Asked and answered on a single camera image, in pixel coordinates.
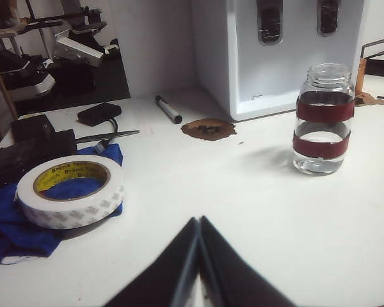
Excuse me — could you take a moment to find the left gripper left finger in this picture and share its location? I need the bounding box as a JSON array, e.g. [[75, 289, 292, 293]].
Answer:
[[104, 217, 200, 307]]

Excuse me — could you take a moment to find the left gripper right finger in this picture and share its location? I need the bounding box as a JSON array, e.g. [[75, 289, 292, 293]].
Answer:
[[199, 215, 296, 307]]

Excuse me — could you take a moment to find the glass bottle with red belts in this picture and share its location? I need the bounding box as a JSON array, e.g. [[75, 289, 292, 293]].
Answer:
[[292, 62, 356, 175]]

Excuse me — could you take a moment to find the white AUX water dispenser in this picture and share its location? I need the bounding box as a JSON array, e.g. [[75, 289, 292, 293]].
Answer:
[[191, 0, 371, 122]]

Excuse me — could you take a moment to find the black dispenser tap lever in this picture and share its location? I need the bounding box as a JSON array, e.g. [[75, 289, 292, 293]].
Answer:
[[255, 0, 284, 46], [316, 0, 340, 36]]

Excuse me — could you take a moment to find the white double-sided tape roll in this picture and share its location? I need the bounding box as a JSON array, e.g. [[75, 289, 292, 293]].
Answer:
[[15, 154, 126, 230]]

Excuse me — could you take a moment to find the blue cloth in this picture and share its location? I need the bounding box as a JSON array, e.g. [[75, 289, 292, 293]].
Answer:
[[0, 143, 124, 271]]

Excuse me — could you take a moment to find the black marker pen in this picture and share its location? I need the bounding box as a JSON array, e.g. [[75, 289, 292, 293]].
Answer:
[[154, 94, 184, 125]]

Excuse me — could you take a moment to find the small black box device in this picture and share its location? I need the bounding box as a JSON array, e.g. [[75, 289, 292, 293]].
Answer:
[[77, 102, 122, 127]]

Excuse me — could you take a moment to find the large black block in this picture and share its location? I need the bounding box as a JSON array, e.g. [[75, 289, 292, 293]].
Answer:
[[0, 129, 78, 190]]

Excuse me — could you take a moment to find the small black box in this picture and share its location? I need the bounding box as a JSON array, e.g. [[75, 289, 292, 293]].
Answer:
[[10, 114, 57, 142]]

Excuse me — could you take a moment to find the black and silver machine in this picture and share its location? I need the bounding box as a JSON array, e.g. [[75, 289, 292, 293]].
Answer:
[[0, 4, 122, 104]]

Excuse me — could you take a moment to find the black cable with grey plug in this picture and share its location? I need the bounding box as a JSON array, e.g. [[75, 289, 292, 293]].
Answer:
[[94, 118, 120, 155]]

